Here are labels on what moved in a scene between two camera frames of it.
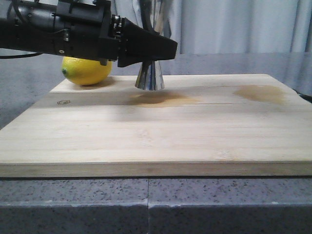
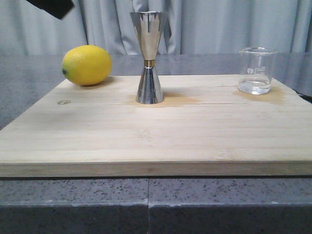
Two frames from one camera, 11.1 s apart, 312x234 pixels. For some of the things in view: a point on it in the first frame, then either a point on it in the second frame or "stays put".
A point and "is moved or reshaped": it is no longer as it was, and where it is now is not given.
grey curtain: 209,27 stays put
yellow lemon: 85,71 stays put
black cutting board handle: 307,98 stays put
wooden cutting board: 197,126 stays put
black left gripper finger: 140,45 → 58,8
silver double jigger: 155,15 is moved or reshaped
